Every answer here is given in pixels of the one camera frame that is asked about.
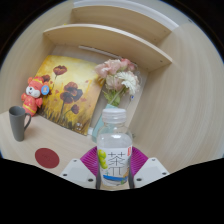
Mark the grey mug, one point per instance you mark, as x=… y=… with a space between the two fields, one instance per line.
x=17 y=125

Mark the pale teal vase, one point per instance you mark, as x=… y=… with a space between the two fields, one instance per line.
x=97 y=128

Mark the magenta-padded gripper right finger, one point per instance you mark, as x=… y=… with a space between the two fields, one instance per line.
x=150 y=171

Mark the clear plastic drink bottle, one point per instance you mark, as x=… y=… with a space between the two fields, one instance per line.
x=114 y=150

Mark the light wooden shelf unit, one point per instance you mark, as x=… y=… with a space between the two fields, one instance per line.
x=110 y=40

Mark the flat round red coaster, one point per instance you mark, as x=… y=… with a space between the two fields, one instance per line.
x=47 y=158

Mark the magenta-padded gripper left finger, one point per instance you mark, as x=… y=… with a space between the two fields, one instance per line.
x=78 y=173

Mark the red plush toy figure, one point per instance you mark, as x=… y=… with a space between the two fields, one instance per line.
x=33 y=96

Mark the yellow poppy painting canvas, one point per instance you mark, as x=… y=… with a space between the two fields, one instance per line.
x=71 y=90

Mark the pink and white flower bouquet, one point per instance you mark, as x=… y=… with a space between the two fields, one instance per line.
x=116 y=76

